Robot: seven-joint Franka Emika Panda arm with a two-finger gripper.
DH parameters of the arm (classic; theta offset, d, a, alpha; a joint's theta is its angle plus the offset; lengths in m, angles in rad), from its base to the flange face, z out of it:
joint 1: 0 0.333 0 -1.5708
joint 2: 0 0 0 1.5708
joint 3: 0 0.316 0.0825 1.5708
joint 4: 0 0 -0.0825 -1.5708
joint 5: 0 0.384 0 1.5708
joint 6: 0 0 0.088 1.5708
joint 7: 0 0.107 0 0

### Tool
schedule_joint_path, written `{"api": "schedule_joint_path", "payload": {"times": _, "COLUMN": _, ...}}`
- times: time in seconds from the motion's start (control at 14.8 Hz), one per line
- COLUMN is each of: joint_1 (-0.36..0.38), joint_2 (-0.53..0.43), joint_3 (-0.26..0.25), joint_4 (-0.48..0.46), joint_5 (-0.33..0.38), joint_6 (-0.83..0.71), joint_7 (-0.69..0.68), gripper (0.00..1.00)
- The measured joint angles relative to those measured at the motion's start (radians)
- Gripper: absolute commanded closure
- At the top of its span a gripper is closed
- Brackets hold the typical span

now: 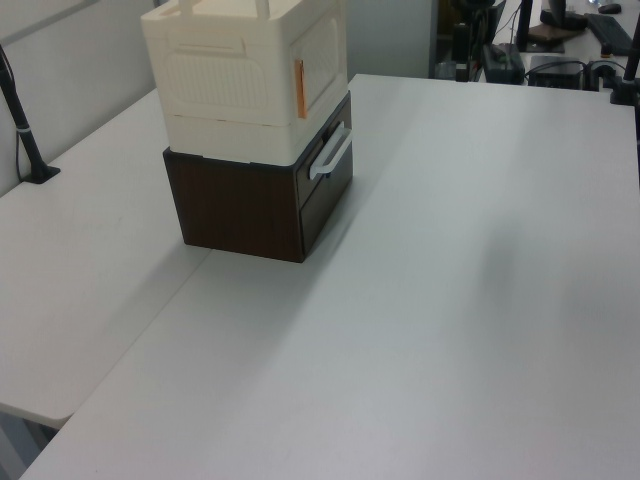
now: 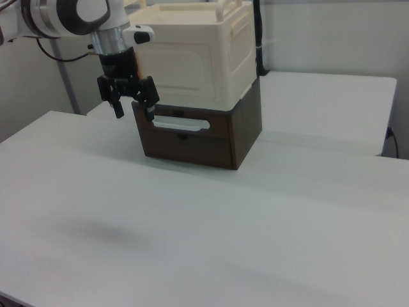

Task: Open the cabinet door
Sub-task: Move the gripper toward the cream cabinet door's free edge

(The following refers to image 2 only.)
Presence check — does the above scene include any dark brown drawer cabinet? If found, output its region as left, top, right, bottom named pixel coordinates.
left=132, top=78, right=263, bottom=170

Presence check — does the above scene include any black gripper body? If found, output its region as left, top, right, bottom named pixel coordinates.
left=97, top=47, right=142, bottom=97

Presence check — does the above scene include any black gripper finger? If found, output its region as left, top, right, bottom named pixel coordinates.
left=96, top=74, right=125, bottom=120
left=132, top=75, right=160, bottom=122

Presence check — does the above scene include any cream cabinet door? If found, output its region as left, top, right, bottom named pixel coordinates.
left=136, top=38, right=225, bottom=100

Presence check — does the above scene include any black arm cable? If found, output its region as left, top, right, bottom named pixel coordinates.
left=35, top=37, right=98, bottom=62

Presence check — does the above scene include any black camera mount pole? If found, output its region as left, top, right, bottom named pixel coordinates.
left=251, top=0, right=268, bottom=77

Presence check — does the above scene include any grey metal frame post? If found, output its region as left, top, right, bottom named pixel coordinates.
left=52, top=37, right=81, bottom=115

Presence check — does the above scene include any black table cable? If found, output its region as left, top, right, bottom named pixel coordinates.
left=385, top=125, right=401, bottom=159

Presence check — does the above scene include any cream plastic cabinet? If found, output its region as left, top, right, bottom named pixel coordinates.
left=127, top=0, right=260, bottom=111

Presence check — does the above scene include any white drawer handle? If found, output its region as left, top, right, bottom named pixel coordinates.
left=151, top=114, right=210, bottom=132

